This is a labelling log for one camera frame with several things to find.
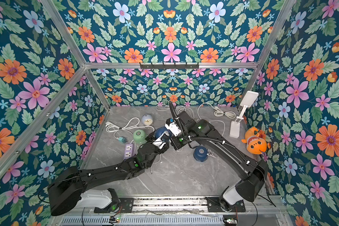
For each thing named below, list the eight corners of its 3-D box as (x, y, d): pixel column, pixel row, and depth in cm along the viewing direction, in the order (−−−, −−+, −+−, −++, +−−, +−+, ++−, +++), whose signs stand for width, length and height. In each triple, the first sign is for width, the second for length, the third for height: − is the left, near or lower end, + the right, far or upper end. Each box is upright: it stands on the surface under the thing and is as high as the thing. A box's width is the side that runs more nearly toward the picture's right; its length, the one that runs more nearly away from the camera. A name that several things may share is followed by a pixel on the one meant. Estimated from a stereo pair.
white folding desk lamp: (225, 135, 103) (240, 101, 77) (231, 123, 110) (247, 89, 84) (234, 139, 101) (252, 106, 75) (239, 127, 108) (258, 93, 82)
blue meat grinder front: (194, 164, 90) (195, 157, 81) (193, 154, 94) (194, 146, 86) (205, 164, 90) (208, 157, 81) (204, 154, 94) (206, 146, 86)
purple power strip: (125, 159, 92) (124, 157, 90) (125, 145, 98) (124, 144, 96) (133, 157, 92) (132, 155, 91) (133, 144, 99) (132, 142, 97)
